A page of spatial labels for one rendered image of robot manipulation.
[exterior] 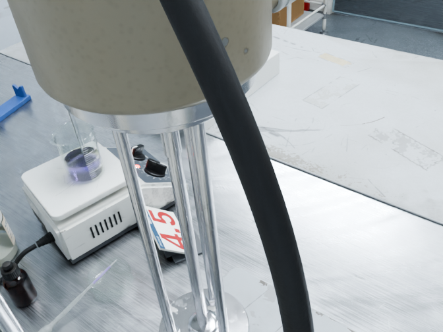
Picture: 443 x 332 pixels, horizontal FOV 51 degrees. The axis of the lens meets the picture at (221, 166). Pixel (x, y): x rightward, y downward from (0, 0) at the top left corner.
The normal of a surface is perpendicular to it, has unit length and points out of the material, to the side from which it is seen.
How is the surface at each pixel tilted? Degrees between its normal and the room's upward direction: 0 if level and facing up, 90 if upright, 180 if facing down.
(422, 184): 0
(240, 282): 0
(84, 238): 90
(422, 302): 0
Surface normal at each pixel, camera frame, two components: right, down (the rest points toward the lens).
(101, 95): -0.25, 0.62
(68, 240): 0.64, 0.45
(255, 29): 0.82, 0.31
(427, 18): -0.61, 0.53
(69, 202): -0.07, -0.77
